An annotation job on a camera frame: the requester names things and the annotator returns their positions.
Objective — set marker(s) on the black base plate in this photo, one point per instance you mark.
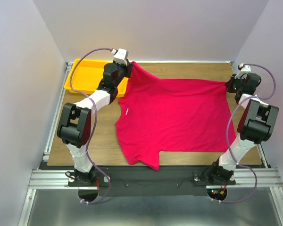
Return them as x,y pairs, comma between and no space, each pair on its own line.
143,181

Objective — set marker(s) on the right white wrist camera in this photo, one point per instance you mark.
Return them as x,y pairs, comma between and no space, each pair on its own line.
243,69

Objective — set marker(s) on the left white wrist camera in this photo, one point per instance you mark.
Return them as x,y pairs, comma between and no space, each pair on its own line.
120,55

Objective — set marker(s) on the yellow plastic tray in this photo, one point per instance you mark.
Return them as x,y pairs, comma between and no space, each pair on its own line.
87,76

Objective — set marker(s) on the aluminium frame rail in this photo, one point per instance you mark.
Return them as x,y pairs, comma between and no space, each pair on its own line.
31,192

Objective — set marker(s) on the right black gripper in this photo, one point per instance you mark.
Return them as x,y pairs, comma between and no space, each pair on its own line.
228,83

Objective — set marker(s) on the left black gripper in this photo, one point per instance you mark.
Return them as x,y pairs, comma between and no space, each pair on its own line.
128,68

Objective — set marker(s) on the red t shirt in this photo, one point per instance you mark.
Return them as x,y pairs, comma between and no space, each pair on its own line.
174,115

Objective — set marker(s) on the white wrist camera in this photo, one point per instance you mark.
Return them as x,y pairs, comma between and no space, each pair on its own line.
243,69
120,55

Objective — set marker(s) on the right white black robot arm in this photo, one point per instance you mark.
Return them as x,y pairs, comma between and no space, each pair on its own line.
255,126

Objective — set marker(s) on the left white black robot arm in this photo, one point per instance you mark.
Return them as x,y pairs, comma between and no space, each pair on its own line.
75,127

